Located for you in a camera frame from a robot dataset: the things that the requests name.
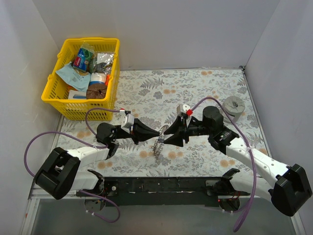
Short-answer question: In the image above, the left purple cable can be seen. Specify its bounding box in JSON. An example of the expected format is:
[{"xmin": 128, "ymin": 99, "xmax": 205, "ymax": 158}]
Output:
[{"xmin": 23, "ymin": 107, "xmax": 127, "ymax": 223}]

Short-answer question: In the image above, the light blue paper pouch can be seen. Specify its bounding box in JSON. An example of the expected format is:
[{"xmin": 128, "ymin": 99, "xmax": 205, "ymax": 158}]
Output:
[{"xmin": 56, "ymin": 62, "xmax": 91, "ymax": 92}]

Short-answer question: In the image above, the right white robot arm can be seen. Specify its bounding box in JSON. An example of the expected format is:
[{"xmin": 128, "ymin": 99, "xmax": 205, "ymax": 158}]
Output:
[{"xmin": 164, "ymin": 105, "xmax": 313, "ymax": 217}]

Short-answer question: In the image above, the red blue snack pack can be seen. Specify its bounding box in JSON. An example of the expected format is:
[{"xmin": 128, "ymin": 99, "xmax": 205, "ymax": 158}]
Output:
[{"xmin": 72, "ymin": 55, "xmax": 89, "ymax": 72}]

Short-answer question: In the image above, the silver foil bag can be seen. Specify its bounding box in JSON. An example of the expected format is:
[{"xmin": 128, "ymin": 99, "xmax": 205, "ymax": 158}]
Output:
[{"xmin": 94, "ymin": 53, "xmax": 114, "ymax": 74}]

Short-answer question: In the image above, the purple cable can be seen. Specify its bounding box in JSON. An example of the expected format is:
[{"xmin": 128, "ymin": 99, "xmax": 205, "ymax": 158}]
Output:
[
  {"xmin": 23, "ymin": 107, "xmax": 127, "ymax": 223},
  {"xmin": 192, "ymin": 96, "xmax": 257, "ymax": 233}
]

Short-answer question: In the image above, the grey paper wrapped roll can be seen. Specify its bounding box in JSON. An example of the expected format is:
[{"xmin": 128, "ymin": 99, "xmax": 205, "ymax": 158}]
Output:
[{"xmin": 223, "ymin": 96, "xmax": 246, "ymax": 122}]

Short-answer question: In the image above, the green snack packet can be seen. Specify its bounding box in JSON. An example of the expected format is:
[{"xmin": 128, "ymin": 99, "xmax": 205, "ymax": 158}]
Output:
[{"xmin": 78, "ymin": 42, "xmax": 94, "ymax": 60}]

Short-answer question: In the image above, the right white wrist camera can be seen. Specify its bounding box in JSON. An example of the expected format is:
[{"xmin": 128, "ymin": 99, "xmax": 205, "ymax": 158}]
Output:
[{"xmin": 177, "ymin": 104, "xmax": 193, "ymax": 126}]

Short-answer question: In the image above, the white blue box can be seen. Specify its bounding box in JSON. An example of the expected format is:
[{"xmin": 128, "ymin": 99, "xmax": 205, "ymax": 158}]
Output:
[{"xmin": 68, "ymin": 90, "xmax": 87, "ymax": 99}]

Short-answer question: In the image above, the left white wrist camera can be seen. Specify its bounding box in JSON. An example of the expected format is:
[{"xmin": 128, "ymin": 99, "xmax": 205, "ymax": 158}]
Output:
[{"xmin": 120, "ymin": 109, "xmax": 134, "ymax": 133}]

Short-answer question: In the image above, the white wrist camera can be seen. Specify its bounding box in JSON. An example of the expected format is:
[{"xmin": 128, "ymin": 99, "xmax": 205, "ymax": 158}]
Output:
[
  {"xmin": 177, "ymin": 104, "xmax": 193, "ymax": 126},
  {"xmin": 120, "ymin": 109, "xmax": 134, "ymax": 133}
]

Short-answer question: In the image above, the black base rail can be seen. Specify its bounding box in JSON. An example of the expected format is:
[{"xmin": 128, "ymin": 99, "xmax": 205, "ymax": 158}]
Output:
[{"xmin": 75, "ymin": 175, "xmax": 252, "ymax": 208}]

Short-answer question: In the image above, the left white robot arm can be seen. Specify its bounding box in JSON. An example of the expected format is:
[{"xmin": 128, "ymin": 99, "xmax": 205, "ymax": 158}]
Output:
[{"xmin": 34, "ymin": 115, "xmax": 159, "ymax": 200}]

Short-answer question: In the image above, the floral table mat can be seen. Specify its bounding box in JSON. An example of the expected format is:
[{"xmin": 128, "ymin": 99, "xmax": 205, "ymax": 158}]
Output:
[{"xmin": 47, "ymin": 69, "xmax": 274, "ymax": 177}]

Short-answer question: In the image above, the yellow plastic basket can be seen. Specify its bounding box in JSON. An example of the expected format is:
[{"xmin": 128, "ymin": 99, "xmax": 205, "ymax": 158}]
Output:
[{"xmin": 41, "ymin": 37, "xmax": 120, "ymax": 120}]

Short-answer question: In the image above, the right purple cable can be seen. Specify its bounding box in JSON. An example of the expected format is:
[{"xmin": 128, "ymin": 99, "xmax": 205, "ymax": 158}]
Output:
[{"xmin": 192, "ymin": 96, "xmax": 257, "ymax": 233}]

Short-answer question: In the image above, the metal disc keyring holder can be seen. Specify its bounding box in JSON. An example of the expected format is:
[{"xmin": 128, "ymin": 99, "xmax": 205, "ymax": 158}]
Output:
[{"xmin": 152, "ymin": 125, "xmax": 169, "ymax": 159}]

